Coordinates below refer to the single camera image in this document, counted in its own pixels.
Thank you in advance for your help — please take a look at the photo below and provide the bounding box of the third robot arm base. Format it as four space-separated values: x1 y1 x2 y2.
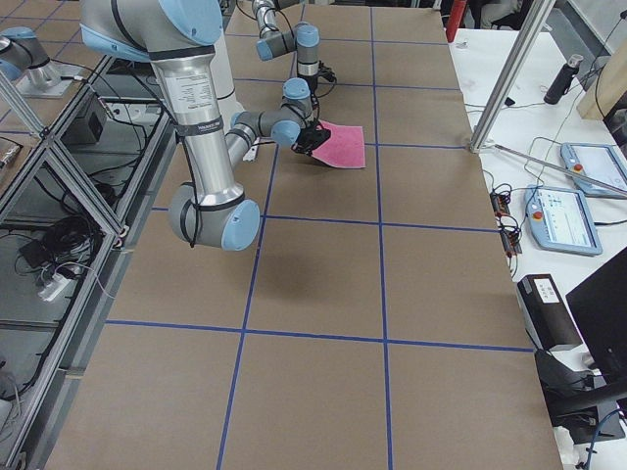
1 26 70 99

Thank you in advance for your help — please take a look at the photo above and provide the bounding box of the aluminium frame post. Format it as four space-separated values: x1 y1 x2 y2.
468 0 555 154

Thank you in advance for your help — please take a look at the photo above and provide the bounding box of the near blue teach pendant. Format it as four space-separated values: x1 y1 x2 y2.
524 185 603 257

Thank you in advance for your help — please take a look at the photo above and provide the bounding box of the black monitor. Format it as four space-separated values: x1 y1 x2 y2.
535 251 626 421

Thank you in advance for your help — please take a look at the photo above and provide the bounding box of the red cylinder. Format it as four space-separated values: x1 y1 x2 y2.
446 0 467 43

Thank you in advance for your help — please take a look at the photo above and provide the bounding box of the circuit board with wires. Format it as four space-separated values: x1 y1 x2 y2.
490 190 522 259

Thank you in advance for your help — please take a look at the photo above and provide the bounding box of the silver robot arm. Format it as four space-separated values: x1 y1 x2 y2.
80 1 331 251
251 0 337 95

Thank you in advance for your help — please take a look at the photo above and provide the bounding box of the white power strip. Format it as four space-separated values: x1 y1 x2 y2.
38 273 71 303

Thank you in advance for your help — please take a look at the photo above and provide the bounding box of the black rectangular box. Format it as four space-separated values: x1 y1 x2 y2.
517 274 583 353

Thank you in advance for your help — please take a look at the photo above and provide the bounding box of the aluminium frame rack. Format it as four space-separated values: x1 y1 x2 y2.
1 58 174 469

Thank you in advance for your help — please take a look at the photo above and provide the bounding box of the black water bottle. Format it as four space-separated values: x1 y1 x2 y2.
544 54 584 105

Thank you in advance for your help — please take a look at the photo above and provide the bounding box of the blue teach pendant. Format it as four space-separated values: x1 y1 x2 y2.
560 143 626 191
524 185 603 257

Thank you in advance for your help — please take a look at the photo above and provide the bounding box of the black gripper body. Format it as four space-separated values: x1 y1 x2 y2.
291 123 331 156

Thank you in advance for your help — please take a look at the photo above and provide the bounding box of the pink and grey towel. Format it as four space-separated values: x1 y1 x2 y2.
312 120 365 169

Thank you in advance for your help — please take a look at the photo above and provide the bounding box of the far blue teach pendant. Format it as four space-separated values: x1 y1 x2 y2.
560 143 626 191

